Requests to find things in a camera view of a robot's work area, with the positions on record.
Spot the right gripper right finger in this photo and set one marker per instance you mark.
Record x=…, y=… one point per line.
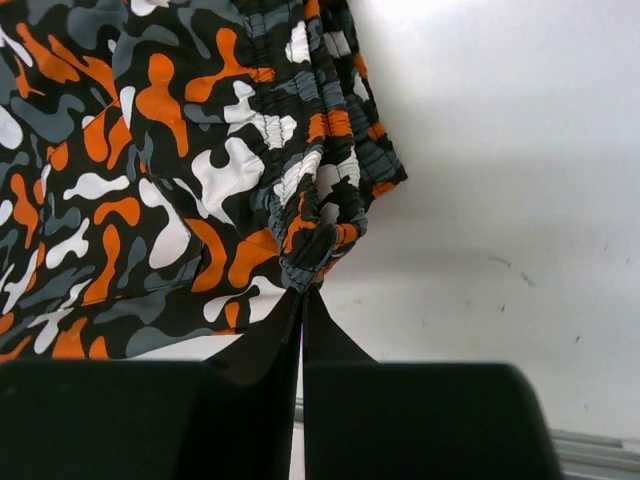
x=364, y=419

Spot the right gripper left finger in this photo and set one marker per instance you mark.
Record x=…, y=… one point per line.
x=228, y=417

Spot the orange camouflage shorts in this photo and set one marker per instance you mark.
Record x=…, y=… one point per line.
x=170, y=168

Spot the aluminium right rail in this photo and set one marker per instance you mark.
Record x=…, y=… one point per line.
x=585, y=456

